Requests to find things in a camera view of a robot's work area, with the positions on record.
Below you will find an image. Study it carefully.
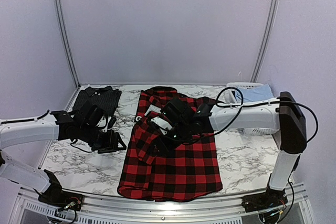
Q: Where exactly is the white plastic laundry basket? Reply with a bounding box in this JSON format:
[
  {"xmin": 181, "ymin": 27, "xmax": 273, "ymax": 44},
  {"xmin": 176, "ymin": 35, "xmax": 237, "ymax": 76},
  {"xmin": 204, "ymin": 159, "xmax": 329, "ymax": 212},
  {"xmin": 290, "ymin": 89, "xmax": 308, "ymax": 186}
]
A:
[{"xmin": 226, "ymin": 81, "xmax": 280, "ymax": 136}]

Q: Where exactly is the wall aluminium profile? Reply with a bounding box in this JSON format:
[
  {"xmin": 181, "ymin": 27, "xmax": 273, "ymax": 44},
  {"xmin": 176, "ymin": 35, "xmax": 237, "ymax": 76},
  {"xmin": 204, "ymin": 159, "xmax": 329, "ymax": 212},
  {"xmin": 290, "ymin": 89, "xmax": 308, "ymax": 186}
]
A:
[
  {"xmin": 250, "ymin": 0, "xmax": 280, "ymax": 82},
  {"xmin": 54, "ymin": 0, "xmax": 80, "ymax": 89}
]

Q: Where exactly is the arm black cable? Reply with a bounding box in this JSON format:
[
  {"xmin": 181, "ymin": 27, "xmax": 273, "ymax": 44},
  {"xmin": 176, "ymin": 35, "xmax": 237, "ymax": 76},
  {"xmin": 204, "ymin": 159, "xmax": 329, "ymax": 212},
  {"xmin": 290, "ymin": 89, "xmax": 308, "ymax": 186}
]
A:
[
  {"xmin": 183, "ymin": 86, "xmax": 320, "ymax": 146},
  {"xmin": 0, "ymin": 109, "xmax": 50, "ymax": 125}
]

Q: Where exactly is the light blue shirt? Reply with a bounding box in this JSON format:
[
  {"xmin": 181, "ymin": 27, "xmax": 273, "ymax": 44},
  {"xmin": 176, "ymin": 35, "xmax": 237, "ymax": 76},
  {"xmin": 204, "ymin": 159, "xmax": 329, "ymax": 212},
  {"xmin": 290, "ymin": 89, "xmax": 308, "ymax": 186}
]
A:
[{"xmin": 238, "ymin": 84, "xmax": 274, "ymax": 103}]

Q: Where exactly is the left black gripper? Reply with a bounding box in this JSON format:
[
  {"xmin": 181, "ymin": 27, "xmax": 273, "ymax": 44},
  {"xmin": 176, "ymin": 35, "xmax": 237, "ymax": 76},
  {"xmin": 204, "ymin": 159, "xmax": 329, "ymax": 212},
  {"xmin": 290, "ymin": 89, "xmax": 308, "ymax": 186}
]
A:
[{"xmin": 79, "ymin": 123, "xmax": 127, "ymax": 154}]

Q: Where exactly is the aluminium table front rail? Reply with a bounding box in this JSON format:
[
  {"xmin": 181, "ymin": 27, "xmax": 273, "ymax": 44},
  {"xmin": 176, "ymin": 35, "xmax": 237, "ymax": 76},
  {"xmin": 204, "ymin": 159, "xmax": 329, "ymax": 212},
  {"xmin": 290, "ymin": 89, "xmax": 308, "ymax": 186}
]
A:
[{"xmin": 10, "ymin": 179, "xmax": 316, "ymax": 224}]

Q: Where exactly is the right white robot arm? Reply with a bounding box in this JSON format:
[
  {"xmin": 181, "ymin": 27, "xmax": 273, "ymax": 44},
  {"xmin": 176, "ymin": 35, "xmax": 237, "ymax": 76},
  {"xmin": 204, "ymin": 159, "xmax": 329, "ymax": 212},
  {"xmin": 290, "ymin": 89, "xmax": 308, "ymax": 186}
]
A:
[{"xmin": 148, "ymin": 92, "xmax": 308, "ymax": 207}]

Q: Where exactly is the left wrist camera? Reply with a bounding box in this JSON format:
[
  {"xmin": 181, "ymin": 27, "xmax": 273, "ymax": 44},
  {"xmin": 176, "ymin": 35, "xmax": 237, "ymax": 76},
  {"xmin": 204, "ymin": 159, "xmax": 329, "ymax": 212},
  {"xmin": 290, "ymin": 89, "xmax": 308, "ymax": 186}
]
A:
[{"xmin": 79, "ymin": 105, "xmax": 104, "ymax": 127}]

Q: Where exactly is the red black plaid shirt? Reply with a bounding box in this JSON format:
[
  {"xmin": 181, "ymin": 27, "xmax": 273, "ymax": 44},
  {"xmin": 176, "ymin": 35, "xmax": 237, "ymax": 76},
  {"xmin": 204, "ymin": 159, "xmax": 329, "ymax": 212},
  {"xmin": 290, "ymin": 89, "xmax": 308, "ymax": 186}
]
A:
[{"xmin": 117, "ymin": 87, "xmax": 223, "ymax": 202}]

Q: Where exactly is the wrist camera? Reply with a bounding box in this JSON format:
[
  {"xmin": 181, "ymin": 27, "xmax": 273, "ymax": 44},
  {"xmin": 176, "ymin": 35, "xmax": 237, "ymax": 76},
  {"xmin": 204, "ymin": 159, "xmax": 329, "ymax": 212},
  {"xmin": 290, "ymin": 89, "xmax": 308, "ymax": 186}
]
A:
[
  {"xmin": 79, "ymin": 105, "xmax": 104, "ymax": 127},
  {"xmin": 150, "ymin": 116, "xmax": 173, "ymax": 135}
]

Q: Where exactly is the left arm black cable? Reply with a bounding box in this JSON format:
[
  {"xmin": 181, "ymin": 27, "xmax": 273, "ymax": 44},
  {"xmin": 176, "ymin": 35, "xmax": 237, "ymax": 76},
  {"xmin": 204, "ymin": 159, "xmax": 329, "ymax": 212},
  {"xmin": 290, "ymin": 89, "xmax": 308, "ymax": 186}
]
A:
[{"xmin": 0, "ymin": 109, "xmax": 50, "ymax": 125}]

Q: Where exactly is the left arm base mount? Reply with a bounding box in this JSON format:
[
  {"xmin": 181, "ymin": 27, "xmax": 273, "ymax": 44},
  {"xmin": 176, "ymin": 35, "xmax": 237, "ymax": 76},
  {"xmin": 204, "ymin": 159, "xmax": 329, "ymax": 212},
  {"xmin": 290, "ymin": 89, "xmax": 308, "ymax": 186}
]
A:
[{"xmin": 36, "ymin": 190, "xmax": 84, "ymax": 211}]

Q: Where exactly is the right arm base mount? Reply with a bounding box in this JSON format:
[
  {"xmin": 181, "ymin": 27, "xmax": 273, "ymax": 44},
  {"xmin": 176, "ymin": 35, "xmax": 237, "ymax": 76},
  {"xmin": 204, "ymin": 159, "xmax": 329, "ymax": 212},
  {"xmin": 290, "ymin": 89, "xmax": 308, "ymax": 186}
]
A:
[{"xmin": 242, "ymin": 189, "xmax": 288, "ymax": 212}]

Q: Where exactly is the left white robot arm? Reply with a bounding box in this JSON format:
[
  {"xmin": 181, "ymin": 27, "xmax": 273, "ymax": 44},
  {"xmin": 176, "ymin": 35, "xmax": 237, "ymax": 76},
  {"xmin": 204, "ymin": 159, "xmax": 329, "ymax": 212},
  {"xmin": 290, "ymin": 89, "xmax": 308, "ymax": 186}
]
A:
[{"xmin": 1, "ymin": 103, "xmax": 126, "ymax": 206}]

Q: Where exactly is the black pinstripe folded shirt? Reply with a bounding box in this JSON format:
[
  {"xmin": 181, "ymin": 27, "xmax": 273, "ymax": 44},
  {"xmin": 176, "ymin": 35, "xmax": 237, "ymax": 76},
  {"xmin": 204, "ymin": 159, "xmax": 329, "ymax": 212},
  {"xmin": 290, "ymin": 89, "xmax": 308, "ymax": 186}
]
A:
[{"xmin": 72, "ymin": 86, "xmax": 122, "ymax": 116}]

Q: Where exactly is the left wall aluminium profile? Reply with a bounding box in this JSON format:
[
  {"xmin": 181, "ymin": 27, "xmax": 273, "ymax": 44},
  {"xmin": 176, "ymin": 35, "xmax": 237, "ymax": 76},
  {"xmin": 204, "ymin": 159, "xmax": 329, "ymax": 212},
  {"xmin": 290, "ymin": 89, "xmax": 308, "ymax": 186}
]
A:
[{"xmin": 54, "ymin": 0, "xmax": 80, "ymax": 89}]

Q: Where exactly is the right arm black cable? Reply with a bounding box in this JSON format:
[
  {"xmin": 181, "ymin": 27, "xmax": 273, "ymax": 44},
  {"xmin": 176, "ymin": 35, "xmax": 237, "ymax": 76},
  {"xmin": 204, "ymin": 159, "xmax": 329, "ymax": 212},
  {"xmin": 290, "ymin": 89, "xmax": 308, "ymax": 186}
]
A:
[{"xmin": 183, "ymin": 86, "xmax": 320, "ymax": 146}]

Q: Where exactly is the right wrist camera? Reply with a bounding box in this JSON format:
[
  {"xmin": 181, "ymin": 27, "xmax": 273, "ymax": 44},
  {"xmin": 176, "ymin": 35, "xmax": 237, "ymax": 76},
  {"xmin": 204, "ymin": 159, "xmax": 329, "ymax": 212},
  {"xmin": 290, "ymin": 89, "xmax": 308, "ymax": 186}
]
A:
[{"xmin": 150, "ymin": 116, "xmax": 173, "ymax": 135}]

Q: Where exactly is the right wall aluminium profile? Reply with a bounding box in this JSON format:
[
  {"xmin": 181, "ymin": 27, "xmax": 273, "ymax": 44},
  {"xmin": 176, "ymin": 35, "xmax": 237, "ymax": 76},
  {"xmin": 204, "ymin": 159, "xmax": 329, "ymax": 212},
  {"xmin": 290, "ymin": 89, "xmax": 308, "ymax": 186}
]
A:
[{"xmin": 250, "ymin": 0, "xmax": 280, "ymax": 82}]

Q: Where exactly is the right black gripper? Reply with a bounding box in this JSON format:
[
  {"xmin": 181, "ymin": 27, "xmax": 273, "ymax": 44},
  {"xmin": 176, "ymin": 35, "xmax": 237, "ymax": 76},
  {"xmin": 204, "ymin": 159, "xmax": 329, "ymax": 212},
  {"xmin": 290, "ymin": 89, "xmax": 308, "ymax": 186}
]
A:
[{"xmin": 150, "ymin": 120, "xmax": 192, "ymax": 156}]

